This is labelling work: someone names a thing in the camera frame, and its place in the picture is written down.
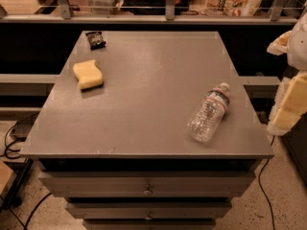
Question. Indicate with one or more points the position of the clear plastic water bottle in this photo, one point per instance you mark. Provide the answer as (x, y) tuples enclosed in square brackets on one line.
[(207, 117)]

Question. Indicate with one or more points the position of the top grey drawer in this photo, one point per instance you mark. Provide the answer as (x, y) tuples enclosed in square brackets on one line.
[(146, 184)]

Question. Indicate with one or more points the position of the grey drawer cabinet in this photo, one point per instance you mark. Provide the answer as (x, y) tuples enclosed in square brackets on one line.
[(136, 121)]

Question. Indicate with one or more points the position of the bottom grey drawer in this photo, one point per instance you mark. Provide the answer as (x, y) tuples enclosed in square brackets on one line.
[(99, 224)]

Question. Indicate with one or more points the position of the metal railing frame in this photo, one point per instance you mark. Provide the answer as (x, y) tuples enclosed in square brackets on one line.
[(76, 11)]

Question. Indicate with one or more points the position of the grey drawer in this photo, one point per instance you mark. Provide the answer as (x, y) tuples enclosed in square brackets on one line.
[(146, 184), (153, 210), (99, 224)]

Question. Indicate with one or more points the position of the black bag behind railing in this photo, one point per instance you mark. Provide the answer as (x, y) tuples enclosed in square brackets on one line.
[(153, 7)]

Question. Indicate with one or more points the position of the middle grey drawer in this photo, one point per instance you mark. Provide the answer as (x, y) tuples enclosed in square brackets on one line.
[(153, 210)]

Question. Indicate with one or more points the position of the yellow sponge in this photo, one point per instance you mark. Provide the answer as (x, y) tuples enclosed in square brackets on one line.
[(88, 74)]

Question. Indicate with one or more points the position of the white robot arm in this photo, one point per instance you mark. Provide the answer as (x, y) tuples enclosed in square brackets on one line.
[(297, 56)]

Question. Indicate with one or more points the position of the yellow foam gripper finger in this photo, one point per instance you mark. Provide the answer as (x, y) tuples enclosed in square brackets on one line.
[(280, 45), (290, 104)]

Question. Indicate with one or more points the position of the small black snack packet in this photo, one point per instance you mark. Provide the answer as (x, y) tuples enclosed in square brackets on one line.
[(95, 40)]

